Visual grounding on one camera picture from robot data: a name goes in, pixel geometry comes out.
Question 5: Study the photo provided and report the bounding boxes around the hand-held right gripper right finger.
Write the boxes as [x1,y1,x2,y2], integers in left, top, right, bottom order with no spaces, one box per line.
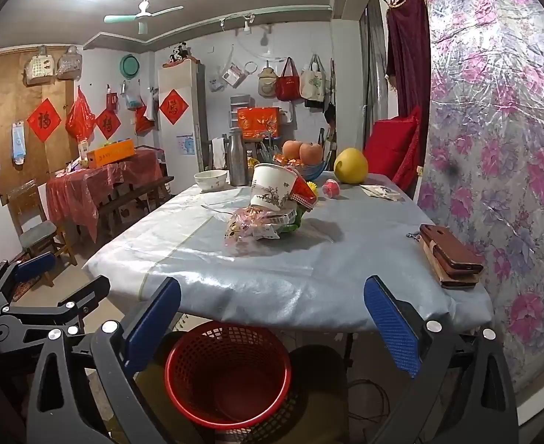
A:
[363,275,519,444]

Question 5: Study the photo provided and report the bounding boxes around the red gift box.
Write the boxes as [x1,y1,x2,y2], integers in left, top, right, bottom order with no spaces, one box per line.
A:
[236,106,281,139]

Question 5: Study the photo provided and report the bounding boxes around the grey wall rack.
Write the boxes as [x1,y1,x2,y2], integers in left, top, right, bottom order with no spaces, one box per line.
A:
[229,95,252,125]

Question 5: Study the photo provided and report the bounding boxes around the red tote bag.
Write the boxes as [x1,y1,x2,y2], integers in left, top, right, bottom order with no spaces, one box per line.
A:
[275,57,301,101]

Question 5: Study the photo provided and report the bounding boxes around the large red diamond poster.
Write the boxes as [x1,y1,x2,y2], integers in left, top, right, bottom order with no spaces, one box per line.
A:
[26,98,63,143]

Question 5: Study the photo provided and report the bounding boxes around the red plastic mesh basket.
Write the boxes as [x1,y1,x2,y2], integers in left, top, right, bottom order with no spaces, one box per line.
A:
[165,321,292,431]

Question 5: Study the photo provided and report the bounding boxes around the orange fruit right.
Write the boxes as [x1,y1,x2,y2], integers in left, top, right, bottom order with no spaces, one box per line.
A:
[299,142,323,165]

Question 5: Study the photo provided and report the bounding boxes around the pink plastic wrapper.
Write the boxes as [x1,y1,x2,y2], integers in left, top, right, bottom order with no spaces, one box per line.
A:
[226,208,282,246]

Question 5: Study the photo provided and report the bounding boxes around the orange cardboard box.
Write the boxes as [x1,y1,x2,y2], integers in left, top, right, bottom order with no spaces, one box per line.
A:
[86,139,136,169]

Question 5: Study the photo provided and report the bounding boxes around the white tablecloth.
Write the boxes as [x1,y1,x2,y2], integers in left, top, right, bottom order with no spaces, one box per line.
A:
[83,172,494,334]

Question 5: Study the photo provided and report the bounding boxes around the red snack packet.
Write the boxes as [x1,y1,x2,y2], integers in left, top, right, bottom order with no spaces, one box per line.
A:
[291,176,319,209]

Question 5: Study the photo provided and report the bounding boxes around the dark wooden sticks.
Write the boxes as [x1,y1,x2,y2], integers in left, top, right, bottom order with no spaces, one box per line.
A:
[420,236,481,290]

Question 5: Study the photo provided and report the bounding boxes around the red cushion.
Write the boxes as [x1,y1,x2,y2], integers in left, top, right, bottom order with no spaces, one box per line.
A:
[363,106,423,190]

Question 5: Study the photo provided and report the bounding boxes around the brown phone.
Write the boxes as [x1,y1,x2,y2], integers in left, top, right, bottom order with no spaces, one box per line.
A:
[419,223,484,273]

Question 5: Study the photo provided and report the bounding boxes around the white towel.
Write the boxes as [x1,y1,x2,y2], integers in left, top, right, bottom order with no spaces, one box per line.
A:
[212,138,229,169]

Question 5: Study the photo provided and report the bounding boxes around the white printed paper cup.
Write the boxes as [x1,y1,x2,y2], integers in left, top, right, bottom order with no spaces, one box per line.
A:
[250,163,300,211]

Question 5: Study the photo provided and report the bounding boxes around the glass fruit bowl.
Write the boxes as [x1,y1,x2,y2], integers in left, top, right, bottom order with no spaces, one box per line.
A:
[272,155,326,181]

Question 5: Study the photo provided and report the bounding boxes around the steel thermos bottle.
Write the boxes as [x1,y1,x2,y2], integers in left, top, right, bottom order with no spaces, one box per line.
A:
[227,130,249,187]

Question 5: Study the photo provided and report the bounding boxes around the green plastic basin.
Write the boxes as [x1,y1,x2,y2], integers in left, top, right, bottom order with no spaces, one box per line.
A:
[119,54,140,79]

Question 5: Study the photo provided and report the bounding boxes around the white plastic wrapper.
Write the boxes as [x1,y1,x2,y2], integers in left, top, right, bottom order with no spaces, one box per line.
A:
[253,213,306,241]

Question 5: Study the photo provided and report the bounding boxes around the beige hanging bag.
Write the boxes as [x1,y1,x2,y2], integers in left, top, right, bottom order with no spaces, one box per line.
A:
[257,60,278,98]

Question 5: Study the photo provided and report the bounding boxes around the red diamond fridge poster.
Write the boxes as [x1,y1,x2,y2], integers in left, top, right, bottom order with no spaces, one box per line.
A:
[159,89,189,125]

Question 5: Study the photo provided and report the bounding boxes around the white tote bag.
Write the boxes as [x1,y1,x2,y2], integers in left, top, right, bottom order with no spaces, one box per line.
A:
[300,54,326,102]

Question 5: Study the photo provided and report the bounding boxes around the white ceramic bowl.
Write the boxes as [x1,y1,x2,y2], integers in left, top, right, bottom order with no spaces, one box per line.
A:
[194,169,229,192]

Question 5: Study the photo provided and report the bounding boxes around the wooden chair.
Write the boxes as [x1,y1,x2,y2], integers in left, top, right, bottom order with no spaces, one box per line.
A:
[6,180,78,287]

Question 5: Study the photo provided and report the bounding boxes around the pale blue plastic bag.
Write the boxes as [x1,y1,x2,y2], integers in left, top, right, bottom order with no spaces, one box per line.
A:
[125,81,143,112]

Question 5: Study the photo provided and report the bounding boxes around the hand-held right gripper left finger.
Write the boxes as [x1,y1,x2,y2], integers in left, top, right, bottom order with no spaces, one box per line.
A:
[26,276,208,444]

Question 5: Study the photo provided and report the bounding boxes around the clear plastic hanging bag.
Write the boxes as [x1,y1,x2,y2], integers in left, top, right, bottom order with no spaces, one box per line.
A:
[56,45,83,80]

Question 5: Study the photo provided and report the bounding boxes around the yellow pomelo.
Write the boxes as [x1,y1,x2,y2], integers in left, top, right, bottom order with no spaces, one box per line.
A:
[333,148,369,184]

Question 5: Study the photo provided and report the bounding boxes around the green ceiling fan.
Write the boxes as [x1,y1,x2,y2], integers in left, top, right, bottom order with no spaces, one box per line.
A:
[104,0,184,35]

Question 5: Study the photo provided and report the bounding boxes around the pale paper packets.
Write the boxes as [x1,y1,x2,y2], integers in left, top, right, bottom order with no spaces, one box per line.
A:
[360,184,404,202]

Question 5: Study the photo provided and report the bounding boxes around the floral plastic sheet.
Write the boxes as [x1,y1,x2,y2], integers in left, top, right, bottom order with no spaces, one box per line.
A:
[415,0,544,408]

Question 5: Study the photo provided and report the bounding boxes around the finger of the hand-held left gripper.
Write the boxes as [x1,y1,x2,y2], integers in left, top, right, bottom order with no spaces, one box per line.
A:
[0,275,111,334]
[0,252,56,307]

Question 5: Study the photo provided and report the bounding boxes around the red plastic table cover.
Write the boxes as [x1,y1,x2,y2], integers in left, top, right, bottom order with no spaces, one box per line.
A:
[45,148,164,241]

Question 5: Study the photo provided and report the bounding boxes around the blue face mask pack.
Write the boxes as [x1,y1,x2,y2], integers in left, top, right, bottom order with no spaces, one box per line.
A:
[11,120,26,167]

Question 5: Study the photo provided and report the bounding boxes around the red hanging paper bag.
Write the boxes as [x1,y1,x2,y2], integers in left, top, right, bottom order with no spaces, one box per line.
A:
[134,105,155,136]

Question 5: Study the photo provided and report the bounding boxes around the white refrigerator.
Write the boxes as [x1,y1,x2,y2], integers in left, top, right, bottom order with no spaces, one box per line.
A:
[156,61,208,195]

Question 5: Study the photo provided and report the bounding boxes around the red plastic bag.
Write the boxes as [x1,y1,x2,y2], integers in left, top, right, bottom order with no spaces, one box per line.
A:
[65,85,96,142]

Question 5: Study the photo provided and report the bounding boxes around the small red diamond poster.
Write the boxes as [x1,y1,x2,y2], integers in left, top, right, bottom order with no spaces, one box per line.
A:
[95,107,122,140]

